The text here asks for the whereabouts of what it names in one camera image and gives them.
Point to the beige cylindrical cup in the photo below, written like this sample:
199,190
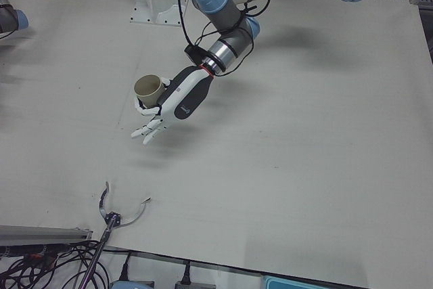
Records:
150,94

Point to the silver metal claw clamp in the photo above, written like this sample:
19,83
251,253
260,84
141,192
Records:
113,218

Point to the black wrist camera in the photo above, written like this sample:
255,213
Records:
194,53

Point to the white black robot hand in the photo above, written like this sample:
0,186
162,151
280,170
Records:
189,96

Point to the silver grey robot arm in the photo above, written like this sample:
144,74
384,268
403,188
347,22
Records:
223,8
13,20

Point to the black power plug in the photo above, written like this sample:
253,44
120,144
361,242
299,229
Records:
125,267
186,273

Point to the metal clamp rod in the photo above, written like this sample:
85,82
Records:
98,251

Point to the light blue plastic bin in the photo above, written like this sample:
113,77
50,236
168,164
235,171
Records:
304,284

